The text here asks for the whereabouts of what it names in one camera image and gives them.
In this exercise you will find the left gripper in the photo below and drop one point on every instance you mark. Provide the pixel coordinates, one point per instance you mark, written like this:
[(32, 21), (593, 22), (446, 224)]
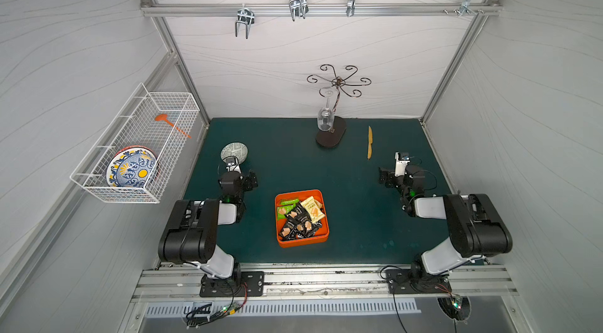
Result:
[(250, 181)]

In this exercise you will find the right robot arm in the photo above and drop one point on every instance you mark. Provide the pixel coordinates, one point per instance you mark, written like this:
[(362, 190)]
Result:
[(476, 231)]

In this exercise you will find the cream cookie packet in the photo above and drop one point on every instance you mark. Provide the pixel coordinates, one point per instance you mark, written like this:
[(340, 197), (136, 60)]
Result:
[(314, 209)]

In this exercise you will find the right metal hook bracket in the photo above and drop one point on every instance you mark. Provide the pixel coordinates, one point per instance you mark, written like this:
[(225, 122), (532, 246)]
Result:
[(464, 9)]

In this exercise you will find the blue yellow patterned plate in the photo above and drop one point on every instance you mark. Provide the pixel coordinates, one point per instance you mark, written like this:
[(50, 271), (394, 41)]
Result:
[(131, 167)]

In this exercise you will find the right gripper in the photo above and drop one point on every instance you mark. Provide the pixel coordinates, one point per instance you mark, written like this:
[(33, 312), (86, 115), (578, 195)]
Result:
[(387, 177)]

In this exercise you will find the looped metal hook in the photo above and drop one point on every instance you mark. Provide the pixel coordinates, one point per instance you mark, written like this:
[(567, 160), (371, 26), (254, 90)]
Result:
[(298, 9)]

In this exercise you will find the small metal clip hook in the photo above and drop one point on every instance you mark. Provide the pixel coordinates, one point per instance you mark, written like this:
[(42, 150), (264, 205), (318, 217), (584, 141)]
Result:
[(350, 8)]

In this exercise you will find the white wire basket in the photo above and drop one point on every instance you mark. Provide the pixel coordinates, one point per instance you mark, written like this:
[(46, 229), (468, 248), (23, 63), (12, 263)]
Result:
[(135, 125)]

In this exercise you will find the orange spoon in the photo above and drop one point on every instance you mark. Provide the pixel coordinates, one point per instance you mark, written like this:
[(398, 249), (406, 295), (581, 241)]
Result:
[(165, 118)]

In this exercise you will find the black scrolled glass stand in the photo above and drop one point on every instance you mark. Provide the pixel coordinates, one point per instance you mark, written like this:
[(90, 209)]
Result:
[(342, 84)]

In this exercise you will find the aluminium top rail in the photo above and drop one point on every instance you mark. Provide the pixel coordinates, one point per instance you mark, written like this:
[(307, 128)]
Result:
[(315, 10)]

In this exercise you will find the double prong metal hook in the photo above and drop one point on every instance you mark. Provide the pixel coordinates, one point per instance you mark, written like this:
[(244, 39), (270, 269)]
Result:
[(245, 18)]

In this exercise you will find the green cookie packet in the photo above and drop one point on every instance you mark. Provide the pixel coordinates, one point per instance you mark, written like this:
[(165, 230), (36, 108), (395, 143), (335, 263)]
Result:
[(285, 207)]

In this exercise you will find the orange storage box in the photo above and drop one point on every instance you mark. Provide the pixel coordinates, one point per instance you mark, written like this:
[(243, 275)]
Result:
[(297, 229)]

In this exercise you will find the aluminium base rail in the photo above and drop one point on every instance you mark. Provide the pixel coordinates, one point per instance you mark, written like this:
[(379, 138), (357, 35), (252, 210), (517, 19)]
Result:
[(175, 283)]

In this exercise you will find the yellow wooden knife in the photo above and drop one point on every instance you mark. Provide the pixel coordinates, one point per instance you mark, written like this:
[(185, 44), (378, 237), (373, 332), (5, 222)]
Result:
[(369, 142)]

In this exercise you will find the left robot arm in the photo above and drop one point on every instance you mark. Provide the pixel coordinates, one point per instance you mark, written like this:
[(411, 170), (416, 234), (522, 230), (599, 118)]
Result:
[(190, 235)]

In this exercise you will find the clear wine glass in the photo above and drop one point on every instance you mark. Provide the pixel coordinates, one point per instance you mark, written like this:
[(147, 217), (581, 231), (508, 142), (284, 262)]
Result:
[(326, 116)]

